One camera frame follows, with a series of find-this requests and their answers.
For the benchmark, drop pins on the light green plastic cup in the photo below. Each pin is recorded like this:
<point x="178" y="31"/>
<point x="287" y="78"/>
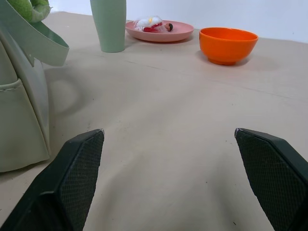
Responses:
<point x="111" y="24"/>

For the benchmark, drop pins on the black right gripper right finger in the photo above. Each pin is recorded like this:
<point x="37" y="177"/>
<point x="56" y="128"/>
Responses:
<point x="272" y="180"/>

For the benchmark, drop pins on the orange plastic bowl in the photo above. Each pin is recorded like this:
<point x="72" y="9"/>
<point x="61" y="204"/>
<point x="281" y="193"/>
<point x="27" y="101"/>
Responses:
<point x="226" y="44"/>

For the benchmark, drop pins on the pink plastic plate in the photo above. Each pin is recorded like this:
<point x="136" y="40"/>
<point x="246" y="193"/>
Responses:
<point x="166" y="32"/>

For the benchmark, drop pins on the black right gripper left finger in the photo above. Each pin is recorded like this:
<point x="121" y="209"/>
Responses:
<point x="72" y="183"/>

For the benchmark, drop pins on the pale green bag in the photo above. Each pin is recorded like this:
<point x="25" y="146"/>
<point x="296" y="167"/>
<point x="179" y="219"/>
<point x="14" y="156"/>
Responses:
<point x="19" y="101"/>

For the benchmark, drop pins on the green plush toy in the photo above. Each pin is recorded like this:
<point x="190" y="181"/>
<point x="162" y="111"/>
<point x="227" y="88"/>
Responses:
<point x="33" y="8"/>

